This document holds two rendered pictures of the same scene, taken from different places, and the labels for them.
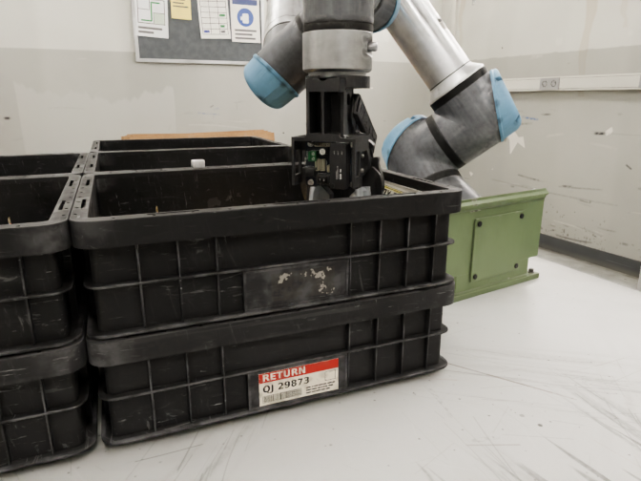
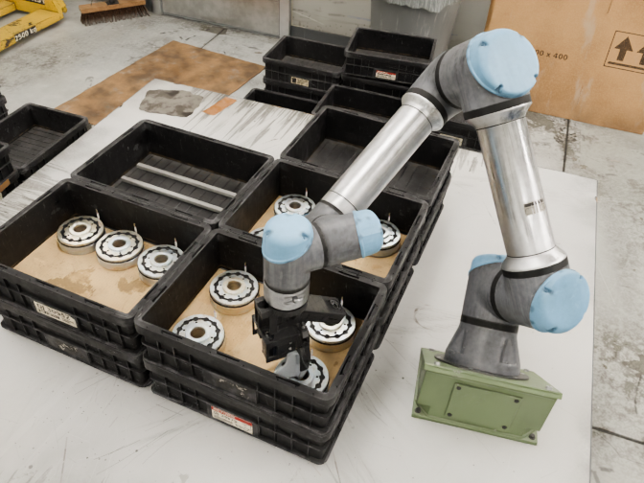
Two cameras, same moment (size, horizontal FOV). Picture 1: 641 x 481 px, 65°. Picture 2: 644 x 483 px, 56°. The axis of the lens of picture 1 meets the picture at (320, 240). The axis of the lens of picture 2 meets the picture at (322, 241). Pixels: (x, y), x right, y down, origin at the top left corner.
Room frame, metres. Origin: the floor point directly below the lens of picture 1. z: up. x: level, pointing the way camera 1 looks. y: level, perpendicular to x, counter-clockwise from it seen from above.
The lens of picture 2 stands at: (0.11, -0.52, 1.79)
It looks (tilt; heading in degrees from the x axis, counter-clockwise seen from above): 42 degrees down; 43
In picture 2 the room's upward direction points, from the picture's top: 4 degrees clockwise
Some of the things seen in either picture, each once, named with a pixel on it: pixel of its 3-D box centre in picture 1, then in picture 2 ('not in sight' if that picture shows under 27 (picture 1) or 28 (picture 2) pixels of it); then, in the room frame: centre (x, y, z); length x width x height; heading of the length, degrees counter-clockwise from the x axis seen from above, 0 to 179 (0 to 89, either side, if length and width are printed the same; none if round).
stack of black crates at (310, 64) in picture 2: not in sight; (309, 84); (2.10, 1.50, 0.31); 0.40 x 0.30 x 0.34; 116
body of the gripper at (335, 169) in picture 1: (335, 133); (282, 321); (0.57, -0.02, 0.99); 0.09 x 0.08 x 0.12; 161
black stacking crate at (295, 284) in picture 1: (258, 231); (265, 324); (0.61, 0.08, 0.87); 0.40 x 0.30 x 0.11; 112
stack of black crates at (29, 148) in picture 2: not in sight; (35, 169); (0.74, 1.67, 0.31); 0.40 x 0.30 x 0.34; 26
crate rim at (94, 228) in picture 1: (258, 191); (264, 307); (0.61, 0.08, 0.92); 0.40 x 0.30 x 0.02; 112
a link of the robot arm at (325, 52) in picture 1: (340, 56); (287, 288); (0.58, -0.02, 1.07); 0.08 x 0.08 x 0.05
